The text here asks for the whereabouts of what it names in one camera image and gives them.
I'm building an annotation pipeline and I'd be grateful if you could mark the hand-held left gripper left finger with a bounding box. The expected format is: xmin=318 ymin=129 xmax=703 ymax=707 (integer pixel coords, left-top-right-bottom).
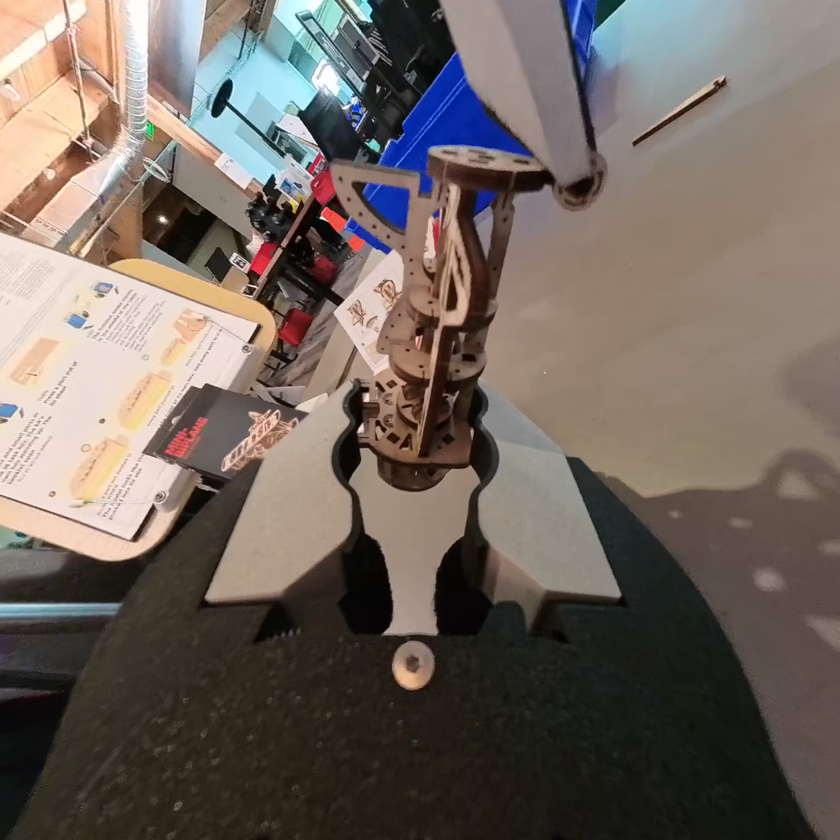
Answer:
xmin=205 ymin=384 xmax=366 ymax=608

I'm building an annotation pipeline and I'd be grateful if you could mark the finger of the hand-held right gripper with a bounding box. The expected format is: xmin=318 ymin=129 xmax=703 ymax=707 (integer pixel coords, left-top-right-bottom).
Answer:
xmin=436 ymin=0 xmax=608 ymax=211

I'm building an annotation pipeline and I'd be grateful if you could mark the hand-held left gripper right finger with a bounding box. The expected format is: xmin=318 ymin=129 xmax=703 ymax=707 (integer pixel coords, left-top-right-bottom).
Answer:
xmin=465 ymin=386 xmax=623 ymax=608

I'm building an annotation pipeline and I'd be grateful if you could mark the oval wooden disc part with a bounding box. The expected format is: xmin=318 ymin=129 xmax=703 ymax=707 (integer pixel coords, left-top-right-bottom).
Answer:
xmin=428 ymin=144 xmax=551 ymax=194

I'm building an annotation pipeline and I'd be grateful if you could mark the wooden mechanical model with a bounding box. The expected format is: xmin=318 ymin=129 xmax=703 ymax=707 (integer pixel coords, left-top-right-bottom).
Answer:
xmin=328 ymin=157 xmax=516 ymax=493

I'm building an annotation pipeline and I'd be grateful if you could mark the black model kit box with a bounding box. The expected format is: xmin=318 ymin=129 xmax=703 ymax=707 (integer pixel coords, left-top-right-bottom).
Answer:
xmin=142 ymin=382 xmax=309 ymax=483

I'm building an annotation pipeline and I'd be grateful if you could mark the blue plastic bin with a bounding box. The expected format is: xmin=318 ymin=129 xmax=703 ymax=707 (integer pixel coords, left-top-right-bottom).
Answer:
xmin=344 ymin=0 xmax=597 ymax=256

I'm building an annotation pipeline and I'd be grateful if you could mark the small wooden stick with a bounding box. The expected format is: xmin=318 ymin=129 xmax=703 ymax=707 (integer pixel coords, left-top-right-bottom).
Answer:
xmin=632 ymin=75 xmax=728 ymax=147

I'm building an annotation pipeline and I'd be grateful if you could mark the white instruction booklet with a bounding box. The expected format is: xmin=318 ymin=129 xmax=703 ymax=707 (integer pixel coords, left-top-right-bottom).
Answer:
xmin=333 ymin=252 xmax=404 ymax=371

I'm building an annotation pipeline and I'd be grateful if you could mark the plywood board with printed sheet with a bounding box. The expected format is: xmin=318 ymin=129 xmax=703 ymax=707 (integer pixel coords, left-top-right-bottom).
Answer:
xmin=0 ymin=233 xmax=278 ymax=563

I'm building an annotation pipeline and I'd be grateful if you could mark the silver ventilation duct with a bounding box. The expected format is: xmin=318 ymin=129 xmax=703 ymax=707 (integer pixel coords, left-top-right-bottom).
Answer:
xmin=72 ymin=0 xmax=153 ymax=193

